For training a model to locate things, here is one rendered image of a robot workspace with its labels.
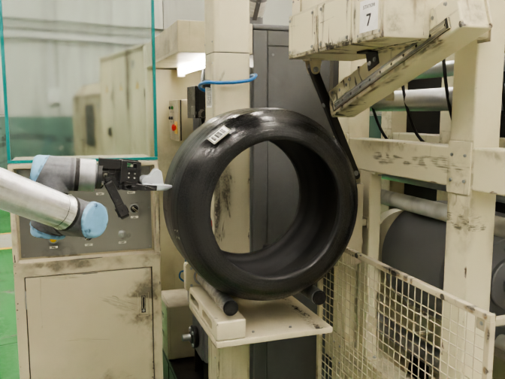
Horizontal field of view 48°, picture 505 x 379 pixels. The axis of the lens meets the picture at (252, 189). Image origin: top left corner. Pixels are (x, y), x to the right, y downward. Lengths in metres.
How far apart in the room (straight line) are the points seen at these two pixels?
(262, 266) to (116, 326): 0.72
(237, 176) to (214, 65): 0.38
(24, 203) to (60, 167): 0.25
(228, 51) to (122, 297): 1.05
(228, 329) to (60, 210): 0.59
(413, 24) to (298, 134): 0.42
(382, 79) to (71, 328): 1.48
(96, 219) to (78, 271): 0.85
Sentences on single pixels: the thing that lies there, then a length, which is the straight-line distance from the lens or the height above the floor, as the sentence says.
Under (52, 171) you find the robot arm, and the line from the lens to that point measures 1.56.
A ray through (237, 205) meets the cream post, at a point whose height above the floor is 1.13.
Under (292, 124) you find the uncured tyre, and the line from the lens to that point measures 1.61.
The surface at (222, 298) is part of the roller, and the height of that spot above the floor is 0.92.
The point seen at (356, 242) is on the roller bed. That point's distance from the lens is 2.10.
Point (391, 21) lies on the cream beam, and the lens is 1.47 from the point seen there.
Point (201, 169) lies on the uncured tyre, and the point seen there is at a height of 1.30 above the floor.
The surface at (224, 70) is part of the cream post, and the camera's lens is 1.93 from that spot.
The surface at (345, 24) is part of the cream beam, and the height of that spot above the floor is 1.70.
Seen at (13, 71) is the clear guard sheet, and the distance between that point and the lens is 2.24.
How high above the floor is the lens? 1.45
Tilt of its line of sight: 8 degrees down
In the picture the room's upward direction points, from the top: straight up
